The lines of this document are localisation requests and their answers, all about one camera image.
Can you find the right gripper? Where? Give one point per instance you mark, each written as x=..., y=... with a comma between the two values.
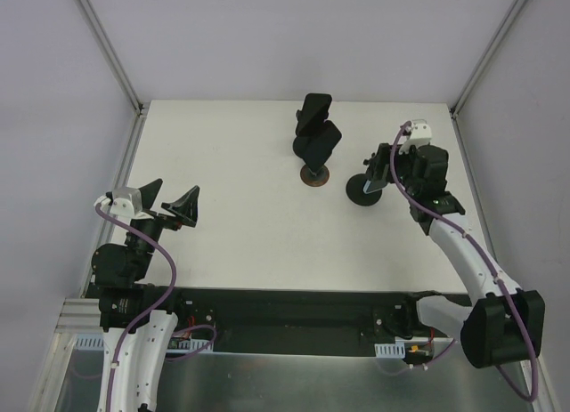
x=381, y=161

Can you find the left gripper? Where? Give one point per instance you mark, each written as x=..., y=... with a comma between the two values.
x=161, y=217

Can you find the black round-base phone stand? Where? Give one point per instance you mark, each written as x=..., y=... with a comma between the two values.
x=355, y=184

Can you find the black phone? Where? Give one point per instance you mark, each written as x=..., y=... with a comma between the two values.
x=313, y=114
x=321, y=145

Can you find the light blue phone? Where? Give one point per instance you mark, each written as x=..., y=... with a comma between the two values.
x=373, y=186

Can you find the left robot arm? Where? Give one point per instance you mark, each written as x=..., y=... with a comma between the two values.
x=137, y=320

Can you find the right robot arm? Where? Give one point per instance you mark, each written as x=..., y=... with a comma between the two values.
x=503, y=323

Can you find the brown-base phone stand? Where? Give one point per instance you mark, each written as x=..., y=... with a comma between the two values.
x=314, y=179

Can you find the rear black phone stand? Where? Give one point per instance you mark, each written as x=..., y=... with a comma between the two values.
x=300, y=142

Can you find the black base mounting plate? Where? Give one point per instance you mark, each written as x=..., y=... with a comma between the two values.
x=344, y=324

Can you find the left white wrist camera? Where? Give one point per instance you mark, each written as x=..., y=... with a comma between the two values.
x=124, y=201

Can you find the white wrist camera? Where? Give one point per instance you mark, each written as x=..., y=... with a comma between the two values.
x=124, y=201
x=416, y=134

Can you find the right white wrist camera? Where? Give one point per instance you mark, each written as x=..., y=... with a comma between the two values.
x=416, y=134

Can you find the left aluminium frame post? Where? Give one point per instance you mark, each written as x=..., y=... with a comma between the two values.
x=110, y=55

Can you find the aluminium frame post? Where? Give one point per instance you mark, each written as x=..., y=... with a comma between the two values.
x=110, y=55
x=484, y=61

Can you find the left white cable duct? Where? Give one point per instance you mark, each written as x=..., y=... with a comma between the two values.
x=92, y=342

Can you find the white cable duct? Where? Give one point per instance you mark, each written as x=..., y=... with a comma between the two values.
x=390, y=350
x=92, y=342

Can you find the right white cable duct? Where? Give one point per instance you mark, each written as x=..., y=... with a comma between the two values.
x=390, y=350

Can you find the right aluminium frame post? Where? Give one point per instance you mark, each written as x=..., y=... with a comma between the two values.
x=484, y=61

